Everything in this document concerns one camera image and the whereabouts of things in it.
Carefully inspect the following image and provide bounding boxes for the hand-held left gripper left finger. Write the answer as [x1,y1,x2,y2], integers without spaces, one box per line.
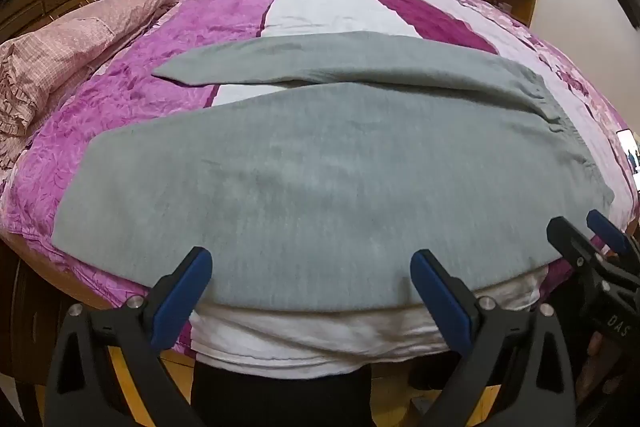
[45,247,213,427]

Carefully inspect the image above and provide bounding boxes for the person's black trousers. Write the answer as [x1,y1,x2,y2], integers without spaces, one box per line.
[190,359,373,427]

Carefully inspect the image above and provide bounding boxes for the person's white shirt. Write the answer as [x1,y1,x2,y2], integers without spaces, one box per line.
[190,267,548,380]

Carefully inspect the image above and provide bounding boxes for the dark wooden bed frame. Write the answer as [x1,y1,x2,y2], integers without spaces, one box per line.
[0,234,108,390]

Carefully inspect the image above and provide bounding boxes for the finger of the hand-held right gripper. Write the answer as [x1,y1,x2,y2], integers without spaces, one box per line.
[546,217,603,288]
[586,209,635,259]

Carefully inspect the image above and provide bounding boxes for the grey pants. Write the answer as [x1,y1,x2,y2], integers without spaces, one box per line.
[52,32,616,313]

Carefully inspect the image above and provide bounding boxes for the person's right hand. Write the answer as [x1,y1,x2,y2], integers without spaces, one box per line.
[586,332,608,405]

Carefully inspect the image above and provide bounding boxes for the pink checked quilt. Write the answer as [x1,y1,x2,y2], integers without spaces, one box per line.
[0,0,178,158]

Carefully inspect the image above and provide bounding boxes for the purple floral bed cover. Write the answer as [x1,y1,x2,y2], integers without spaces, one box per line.
[0,0,640,353]

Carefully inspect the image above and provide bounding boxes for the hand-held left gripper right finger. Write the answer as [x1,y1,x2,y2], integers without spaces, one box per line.
[410,249,581,427]

